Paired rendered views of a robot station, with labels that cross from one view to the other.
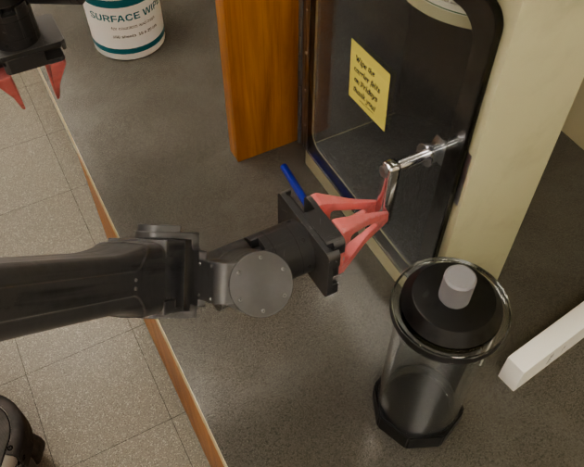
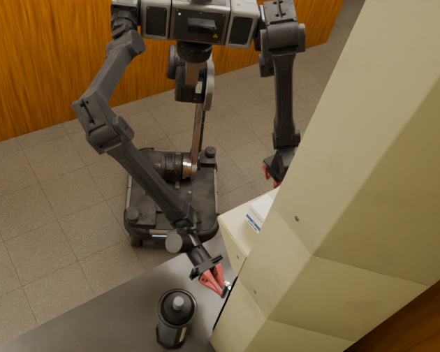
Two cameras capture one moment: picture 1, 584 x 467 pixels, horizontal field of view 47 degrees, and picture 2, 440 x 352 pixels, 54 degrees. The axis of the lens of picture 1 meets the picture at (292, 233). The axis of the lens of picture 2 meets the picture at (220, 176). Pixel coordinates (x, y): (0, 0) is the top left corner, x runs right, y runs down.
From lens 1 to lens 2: 0.87 m
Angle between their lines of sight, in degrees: 43
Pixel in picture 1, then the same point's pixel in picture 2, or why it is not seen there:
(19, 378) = not seen: hidden behind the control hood
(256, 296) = (170, 242)
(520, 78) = (236, 302)
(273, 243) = (198, 252)
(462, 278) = (178, 301)
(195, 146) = not seen: hidden behind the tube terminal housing
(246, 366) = (186, 273)
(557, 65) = (246, 316)
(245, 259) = (178, 235)
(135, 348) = not seen: hidden behind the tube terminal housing
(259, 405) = (171, 278)
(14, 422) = (207, 231)
